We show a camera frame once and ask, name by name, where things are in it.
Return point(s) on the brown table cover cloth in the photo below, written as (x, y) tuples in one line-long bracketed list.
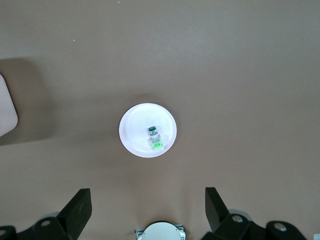
[(225, 75)]

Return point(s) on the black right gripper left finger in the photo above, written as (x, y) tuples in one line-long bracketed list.
[(72, 215)]

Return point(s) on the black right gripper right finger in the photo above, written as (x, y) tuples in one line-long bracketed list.
[(217, 215)]

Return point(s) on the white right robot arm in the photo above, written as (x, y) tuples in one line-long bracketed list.
[(161, 232)]

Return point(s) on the green push button switch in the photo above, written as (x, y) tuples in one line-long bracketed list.
[(156, 143)]

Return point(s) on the pink round plate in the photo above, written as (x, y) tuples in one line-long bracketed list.
[(135, 125)]

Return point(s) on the white lidded storage box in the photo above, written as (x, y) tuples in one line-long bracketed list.
[(7, 112)]

